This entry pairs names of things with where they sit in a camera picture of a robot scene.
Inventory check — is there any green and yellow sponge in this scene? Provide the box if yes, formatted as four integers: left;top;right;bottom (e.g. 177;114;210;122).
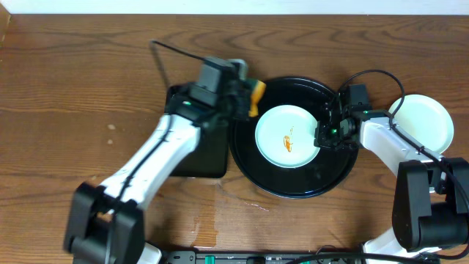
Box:
246;78;266;117

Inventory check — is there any light blue plate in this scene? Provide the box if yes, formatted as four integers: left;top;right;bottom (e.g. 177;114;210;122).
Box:
394;95;454;153
254;105;320;169

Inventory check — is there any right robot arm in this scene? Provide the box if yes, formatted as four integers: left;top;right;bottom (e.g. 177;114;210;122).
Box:
315;99;468;259

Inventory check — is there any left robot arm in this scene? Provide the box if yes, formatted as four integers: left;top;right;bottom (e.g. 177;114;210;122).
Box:
63;78;265;263

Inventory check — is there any black round tray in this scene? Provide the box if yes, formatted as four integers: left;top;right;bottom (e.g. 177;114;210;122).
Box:
229;76;358;198

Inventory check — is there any black rectangular tray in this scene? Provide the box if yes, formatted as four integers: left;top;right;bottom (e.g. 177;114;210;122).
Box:
165;83;231;178

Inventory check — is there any left black cable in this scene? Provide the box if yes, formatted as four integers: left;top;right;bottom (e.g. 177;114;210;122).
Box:
106;39;210;264

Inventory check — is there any black cable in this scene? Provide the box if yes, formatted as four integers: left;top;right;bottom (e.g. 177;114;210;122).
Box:
329;69;469;261
106;39;210;264

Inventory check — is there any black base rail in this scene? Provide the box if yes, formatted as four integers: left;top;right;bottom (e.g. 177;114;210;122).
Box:
160;249;440;264

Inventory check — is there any right black cable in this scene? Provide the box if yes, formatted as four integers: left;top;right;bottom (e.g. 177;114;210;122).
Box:
329;69;469;261

